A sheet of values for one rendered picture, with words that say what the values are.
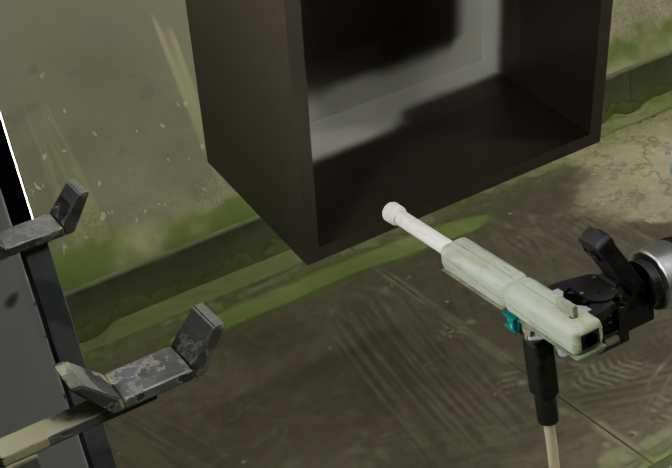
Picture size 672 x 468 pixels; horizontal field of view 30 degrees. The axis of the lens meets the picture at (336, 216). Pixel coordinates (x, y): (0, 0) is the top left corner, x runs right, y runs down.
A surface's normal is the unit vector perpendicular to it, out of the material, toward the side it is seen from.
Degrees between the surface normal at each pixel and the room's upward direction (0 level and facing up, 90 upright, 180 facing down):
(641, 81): 90
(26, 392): 90
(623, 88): 91
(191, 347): 45
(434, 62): 102
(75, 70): 57
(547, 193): 0
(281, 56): 89
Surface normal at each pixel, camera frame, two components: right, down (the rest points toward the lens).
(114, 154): 0.32, -0.20
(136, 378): -0.16, -0.87
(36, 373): 0.48, 0.33
